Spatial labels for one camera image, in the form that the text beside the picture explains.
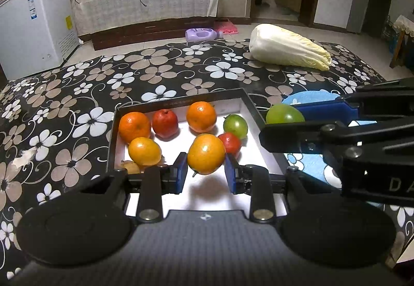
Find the green tomato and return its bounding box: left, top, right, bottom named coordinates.
left=266, top=103, right=305, bottom=124
left=223, top=114, right=248, bottom=140

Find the small red apple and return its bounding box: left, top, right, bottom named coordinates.
left=218, top=133, right=241, bottom=158

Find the yellow orange fruit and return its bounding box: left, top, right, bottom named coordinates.
left=128, top=137, right=162, bottom=166
left=187, top=134, right=226, bottom=175

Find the brown longan left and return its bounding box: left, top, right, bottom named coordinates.
left=121, top=160, right=141, bottom=174

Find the blue tiger plate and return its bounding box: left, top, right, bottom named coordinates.
left=280, top=88, right=386, bottom=208

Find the black tray with white bottom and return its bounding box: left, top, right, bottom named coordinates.
left=107, top=88, right=288, bottom=213

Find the red apple back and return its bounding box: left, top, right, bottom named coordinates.
left=152, top=109, right=178, bottom=139

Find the orange tangerine left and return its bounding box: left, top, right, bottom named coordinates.
left=118, top=112, right=151, bottom=144

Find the orange tangerine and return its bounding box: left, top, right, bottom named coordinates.
left=118, top=112, right=151, bottom=144
left=186, top=101, right=217, bottom=133

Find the orange tangerine back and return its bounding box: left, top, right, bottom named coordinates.
left=186, top=101, right=217, bottom=133

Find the side table with lace cloth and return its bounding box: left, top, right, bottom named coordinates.
left=389, top=15, right=414, bottom=69

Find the white napa cabbage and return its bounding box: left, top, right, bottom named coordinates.
left=249, top=24, right=332, bottom=71

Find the black floral tablecloth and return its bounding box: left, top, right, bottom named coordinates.
left=1, top=40, right=413, bottom=285

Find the pink slipper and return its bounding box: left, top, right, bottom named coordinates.
left=213, top=19, right=239, bottom=35

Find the dark wooden tv cabinet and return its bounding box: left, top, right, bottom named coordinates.
left=79, top=17, right=251, bottom=50

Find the purple plastic bottle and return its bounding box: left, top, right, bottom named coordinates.
left=185, top=28, right=223, bottom=43

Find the checked cloth on cabinet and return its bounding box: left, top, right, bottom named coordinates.
left=72, top=0, right=218, bottom=36

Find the white chest freezer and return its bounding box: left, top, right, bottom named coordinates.
left=0, top=0, right=79, bottom=80

